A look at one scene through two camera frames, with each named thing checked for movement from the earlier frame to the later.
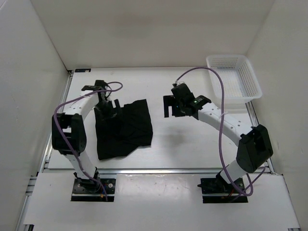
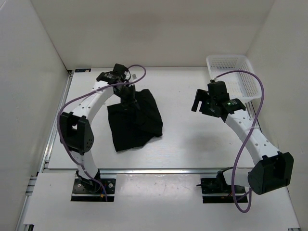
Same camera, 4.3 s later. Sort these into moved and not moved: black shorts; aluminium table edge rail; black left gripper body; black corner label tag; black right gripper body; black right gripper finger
Moved: black left gripper body; black shorts; black right gripper finger; black right gripper body
Not moved: black corner label tag; aluminium table edge rail
